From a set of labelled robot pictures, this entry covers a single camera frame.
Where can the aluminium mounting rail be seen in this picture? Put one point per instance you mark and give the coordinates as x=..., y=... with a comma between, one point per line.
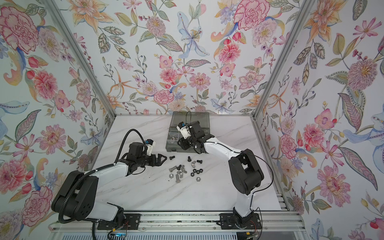
x=201, y=221

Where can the silver hex bolt long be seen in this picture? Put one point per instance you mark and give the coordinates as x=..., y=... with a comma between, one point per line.
x=177, y=178

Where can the grey plastic organizer box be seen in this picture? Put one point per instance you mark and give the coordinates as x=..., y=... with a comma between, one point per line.
x=186, y=117

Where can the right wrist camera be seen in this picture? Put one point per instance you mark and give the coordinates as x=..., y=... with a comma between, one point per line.
x=184, y=130

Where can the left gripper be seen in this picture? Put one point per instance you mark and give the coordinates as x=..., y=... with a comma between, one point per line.
x=153, y=162

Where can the aluminium corner post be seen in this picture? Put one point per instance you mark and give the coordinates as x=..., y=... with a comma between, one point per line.
x=59, y=20
x=286, y=50

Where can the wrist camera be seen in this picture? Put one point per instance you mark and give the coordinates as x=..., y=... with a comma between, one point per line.
x=142, y=149
x=184, y=130

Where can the right aluminium corner post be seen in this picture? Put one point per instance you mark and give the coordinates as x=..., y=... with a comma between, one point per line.
x=286, y=50

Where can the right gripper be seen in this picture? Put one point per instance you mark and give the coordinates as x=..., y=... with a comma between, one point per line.
x=183, y=144

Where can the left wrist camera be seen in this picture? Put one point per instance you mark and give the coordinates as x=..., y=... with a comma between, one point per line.
x=142, y=149

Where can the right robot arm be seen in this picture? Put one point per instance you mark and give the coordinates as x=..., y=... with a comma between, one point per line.
x=245, y=170

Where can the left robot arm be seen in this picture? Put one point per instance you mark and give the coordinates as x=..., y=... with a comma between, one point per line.
x=76, y=199

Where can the left aluminium corner post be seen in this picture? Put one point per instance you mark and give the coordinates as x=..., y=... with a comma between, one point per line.
x=59, y=20

